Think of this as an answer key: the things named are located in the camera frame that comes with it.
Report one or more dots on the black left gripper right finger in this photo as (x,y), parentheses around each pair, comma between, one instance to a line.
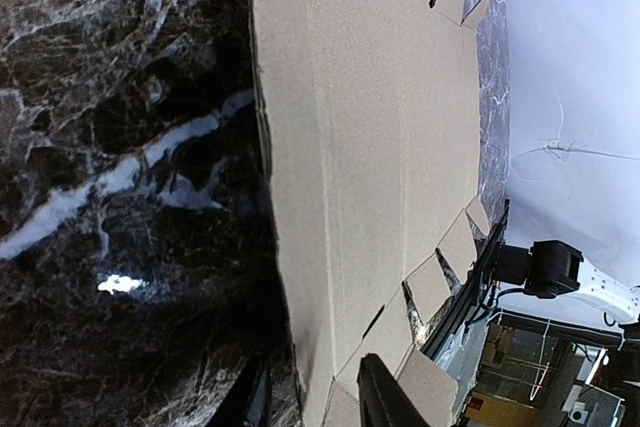
(385,400)

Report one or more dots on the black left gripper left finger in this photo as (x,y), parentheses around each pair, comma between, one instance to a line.
(250,396)

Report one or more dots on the brown cardboard box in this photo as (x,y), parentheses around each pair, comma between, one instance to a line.
(370,127)

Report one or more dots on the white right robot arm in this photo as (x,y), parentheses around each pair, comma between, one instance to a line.
(551,269)

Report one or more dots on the black curved front rail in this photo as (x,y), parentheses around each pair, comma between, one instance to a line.
(472,294)

